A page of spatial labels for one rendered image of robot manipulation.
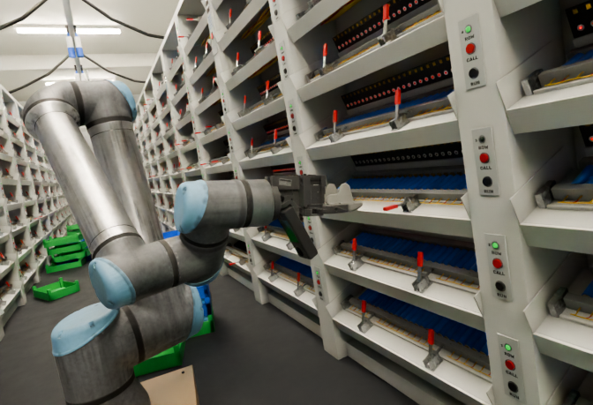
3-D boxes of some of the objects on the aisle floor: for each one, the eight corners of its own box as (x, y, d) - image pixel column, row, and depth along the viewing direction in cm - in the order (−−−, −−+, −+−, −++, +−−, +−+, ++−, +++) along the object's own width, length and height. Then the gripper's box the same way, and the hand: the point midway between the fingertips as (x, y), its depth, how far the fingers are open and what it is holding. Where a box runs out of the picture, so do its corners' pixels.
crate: (144, 349, 163) (140, 332, 162) (151, 330, 182) (147, 314, 182) (214, 332, 169) (212, 314, 169) (213, 315, 189) (211, 299, 188)
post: (338, 360, 131) (253, -178, 119) (324, 349, 139) (243, -154, 127) (383, 339, 140) (309, -163, 128) (367, 331, 148) (296, -141, 136)
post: (261, 304, 193) (201, -53, 181) (255, 299, 201) (197, -42, 189) (296, 292, 202) (241, -49, 190) (288, 288, 210) (235, -38, 198)
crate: (97, 386, 138) (93, 365, 138) (112, 359, 158) (108, 341, 157) (182, 364, 144) (178, 344, 144) (185, 341, 164) (182, 324, 164)
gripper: (278, 176, 69) (371, 174, 79) (257, 176, 79) (342, 176, 88) (279, 222, 69) (372, 215, 79) (258, 218, 79) (343, 212, 88)
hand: (352, 207), depth 83 cm, fingers open, 3 cm apart
